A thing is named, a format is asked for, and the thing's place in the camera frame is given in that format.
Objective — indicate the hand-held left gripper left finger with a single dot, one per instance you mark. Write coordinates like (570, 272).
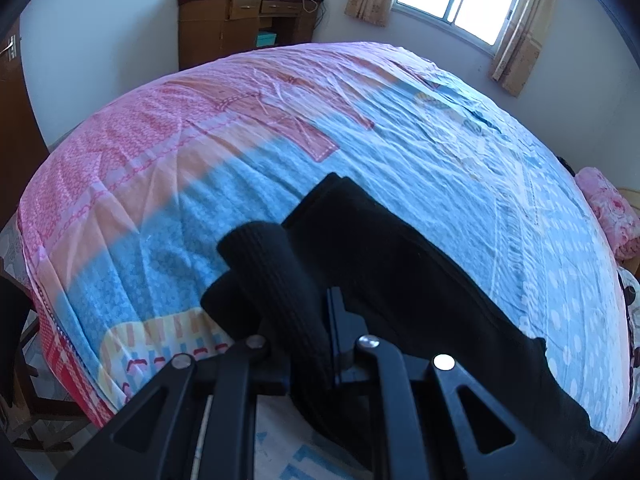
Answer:
(235, 385)

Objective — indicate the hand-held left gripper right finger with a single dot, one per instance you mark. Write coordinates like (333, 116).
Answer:
(342, 325)

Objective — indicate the black pants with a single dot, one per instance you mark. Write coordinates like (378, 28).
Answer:
(400, 260)

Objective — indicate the pink and blue patchwork bedsheet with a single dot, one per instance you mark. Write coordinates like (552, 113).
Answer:
(350, 110)

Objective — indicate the wooden chair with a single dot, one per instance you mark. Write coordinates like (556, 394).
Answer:
(15, 320)

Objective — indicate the black and white printed pillow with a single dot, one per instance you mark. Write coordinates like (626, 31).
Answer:
(631, 310)

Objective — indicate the pink floral pillow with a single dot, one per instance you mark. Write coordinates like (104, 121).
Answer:
(612, 210)

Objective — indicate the teal box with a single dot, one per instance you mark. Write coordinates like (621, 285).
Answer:
(266, 38)

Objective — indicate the brown wooden desk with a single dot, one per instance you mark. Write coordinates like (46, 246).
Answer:
(200, 35)

